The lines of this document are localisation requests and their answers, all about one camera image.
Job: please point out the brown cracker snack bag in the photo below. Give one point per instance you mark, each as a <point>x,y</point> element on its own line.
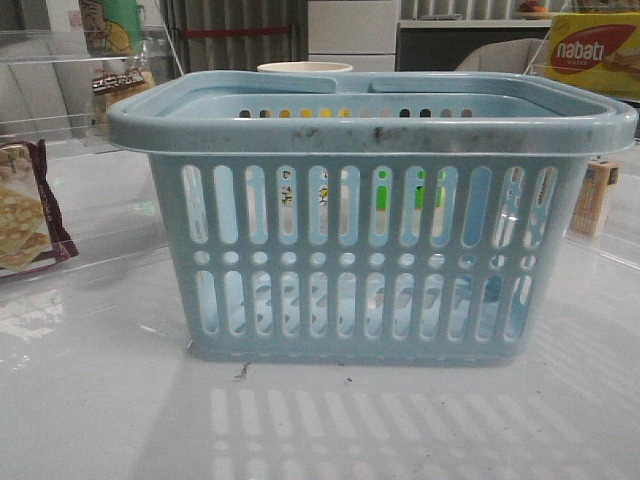
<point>33,236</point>

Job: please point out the white paper cup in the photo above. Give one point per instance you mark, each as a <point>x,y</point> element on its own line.
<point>305,67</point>

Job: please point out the white cabinet background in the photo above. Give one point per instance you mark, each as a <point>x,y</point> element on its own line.
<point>359,33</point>

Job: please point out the green cartoon snack box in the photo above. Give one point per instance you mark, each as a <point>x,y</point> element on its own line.
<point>111,27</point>

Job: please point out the beige armchair background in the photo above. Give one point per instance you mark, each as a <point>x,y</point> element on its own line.
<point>513,56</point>

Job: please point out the clear acrylic shelf right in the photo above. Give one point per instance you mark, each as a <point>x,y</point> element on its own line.
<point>514,148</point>

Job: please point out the light blue plastic basket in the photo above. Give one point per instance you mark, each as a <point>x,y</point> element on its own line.
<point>264,212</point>

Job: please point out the beige small carton box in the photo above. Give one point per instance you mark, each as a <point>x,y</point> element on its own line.
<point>592,206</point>

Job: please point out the yellow nabati wafer box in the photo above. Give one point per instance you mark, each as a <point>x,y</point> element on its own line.
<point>595,51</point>

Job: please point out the clear acrylic shelf left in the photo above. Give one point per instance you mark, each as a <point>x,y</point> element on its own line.
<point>106,195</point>

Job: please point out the bagged bread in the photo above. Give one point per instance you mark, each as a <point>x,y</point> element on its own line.
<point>117,80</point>

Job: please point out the clear acrylic shelf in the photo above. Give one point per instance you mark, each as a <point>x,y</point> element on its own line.
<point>514,148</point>
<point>106,195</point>

